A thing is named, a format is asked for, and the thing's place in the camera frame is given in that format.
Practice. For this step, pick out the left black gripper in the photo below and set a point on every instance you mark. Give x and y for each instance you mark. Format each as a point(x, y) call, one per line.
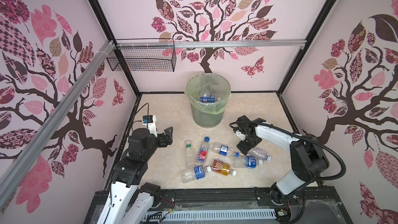
point(168, 136)

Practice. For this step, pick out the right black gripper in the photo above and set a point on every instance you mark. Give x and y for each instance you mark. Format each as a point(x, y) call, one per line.
point(243, 148)

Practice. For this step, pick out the long clear bottle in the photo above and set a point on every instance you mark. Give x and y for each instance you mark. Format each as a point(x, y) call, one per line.
point(259, 154)

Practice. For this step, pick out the clear bottle blue label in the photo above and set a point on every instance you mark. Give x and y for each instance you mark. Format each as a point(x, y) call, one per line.
point(249, 162)
point(207, 100)
point(207, 94)
point(196, 173)
point(223, 150)

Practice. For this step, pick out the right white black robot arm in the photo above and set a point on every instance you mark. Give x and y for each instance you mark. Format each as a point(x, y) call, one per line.
point(307, 155)

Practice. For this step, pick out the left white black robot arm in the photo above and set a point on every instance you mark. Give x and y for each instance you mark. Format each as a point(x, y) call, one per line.
point(126, 202)

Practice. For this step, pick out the mesh bin with green liner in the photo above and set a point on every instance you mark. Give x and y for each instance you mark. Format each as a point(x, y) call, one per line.
point(208, 115)

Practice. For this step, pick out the clear bottle green cap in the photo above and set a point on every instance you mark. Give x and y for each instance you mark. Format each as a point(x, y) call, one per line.
point(189, 154)

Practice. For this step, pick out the amber tea bottle red label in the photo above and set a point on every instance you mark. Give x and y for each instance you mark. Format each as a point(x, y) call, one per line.
point(222, 168)

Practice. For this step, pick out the Fiji bottle pink flower label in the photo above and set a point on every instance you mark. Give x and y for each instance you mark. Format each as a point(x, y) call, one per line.
point(203, 152)

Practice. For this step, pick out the clear bottle blue label bottom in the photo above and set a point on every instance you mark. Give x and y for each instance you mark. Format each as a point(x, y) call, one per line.
point(196, 173)

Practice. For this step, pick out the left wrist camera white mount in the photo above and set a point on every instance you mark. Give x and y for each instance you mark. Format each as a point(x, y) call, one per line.
point(149, 121)

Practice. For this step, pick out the black wire wall basket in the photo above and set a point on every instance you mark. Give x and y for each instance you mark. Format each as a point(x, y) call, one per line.
point(144, 55)

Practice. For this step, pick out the white slotted cable duct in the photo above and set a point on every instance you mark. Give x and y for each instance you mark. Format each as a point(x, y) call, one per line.
point(210, 215)

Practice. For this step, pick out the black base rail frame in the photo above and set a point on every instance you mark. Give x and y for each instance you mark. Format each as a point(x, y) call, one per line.
point(314, 205)

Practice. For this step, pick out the aluminium rail back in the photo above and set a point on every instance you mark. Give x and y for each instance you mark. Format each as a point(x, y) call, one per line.
point(217, 44)

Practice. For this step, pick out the aluminium rail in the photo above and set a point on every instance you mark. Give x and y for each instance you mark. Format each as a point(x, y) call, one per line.
point(217, 44)
point(20, 167)

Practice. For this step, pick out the aluminium rail left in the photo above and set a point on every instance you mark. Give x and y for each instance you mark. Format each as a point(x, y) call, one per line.
point(20, 167)

